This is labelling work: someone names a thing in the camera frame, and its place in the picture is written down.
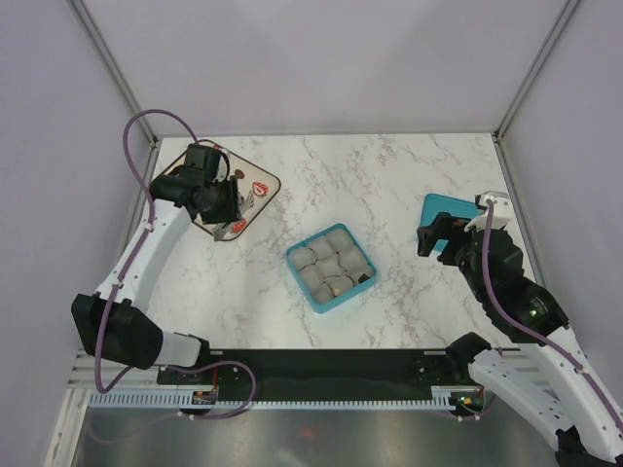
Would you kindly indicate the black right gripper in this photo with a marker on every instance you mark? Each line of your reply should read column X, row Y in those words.
column 445, row 227

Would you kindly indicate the metal tongs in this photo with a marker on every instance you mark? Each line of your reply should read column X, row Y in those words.
column 221, row 230

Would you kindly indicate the teal chocolate box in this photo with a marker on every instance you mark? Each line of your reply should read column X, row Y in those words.
column 332, row 258

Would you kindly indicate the dark chocolate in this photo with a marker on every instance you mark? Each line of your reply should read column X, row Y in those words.
column 364, row 277

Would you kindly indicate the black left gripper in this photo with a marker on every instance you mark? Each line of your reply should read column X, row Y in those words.
column 232, row 209

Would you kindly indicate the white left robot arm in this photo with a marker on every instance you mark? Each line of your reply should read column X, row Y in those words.
column 112, row 322

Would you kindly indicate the teal box lid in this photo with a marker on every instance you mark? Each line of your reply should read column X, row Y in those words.
column 457, row 207

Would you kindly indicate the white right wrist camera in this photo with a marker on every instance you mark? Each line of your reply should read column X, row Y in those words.
column 495, row 209

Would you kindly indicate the strawberry print tray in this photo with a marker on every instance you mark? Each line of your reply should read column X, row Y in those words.
column 253, row 190

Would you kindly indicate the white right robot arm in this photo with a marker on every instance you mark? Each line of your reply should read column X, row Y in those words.
column 577, row 417

